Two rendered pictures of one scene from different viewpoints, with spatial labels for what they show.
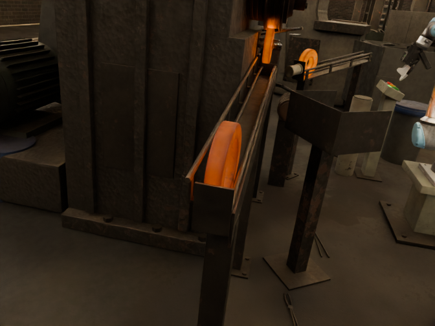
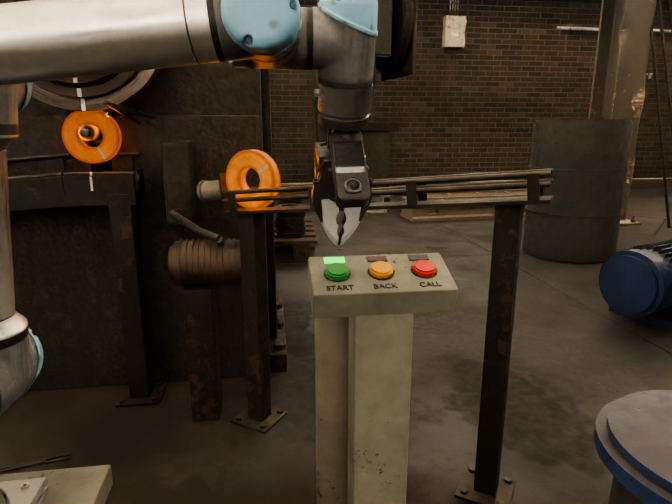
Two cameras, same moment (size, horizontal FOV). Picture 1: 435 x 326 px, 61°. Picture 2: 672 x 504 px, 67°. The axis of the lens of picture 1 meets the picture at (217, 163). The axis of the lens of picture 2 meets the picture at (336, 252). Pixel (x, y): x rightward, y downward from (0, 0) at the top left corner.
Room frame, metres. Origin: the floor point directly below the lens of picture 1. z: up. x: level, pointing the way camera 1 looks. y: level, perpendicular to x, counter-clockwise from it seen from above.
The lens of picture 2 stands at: (2.02, -1.78, 0.84)
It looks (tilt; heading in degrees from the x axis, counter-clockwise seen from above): 14 degrees down; 74
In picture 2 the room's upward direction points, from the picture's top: straight up
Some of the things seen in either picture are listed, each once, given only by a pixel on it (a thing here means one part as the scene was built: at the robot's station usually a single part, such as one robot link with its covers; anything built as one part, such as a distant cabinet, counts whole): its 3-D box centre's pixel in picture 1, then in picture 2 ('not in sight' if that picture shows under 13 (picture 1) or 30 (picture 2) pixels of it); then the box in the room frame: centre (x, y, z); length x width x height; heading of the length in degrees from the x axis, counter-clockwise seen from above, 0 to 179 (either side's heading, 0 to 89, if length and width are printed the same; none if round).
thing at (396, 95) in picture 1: (379, 131); (377, 424); (2.33, -1.02, 0.31); 0.24 x 0.16 x 0.62; 171
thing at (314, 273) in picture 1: (316, 195); not in sight; (1.22, -0.38, 0.36); 0.26 x 0.20 x 0.72; 26
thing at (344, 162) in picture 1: (353, 136); (343, 403); (2.31, -0.85, 0.26); 0.12 x 0.12 x 0.52
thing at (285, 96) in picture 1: (283, 140); (216, 328); (2.07, -0.37, 0.27); 0.22 x 0.13 x 0.53; 171
